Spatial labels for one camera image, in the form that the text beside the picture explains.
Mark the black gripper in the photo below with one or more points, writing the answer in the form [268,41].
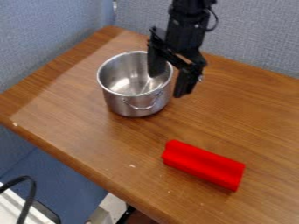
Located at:
[176,45]

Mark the red block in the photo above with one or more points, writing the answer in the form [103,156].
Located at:
[208,166]

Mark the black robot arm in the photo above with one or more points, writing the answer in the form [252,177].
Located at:
[212,16]

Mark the metal pot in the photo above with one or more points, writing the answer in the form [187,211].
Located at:
[132,94]

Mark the white box under table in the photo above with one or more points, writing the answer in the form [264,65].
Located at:
[10,206]

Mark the white table leg bracket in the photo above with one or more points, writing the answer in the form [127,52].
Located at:
[112,211]

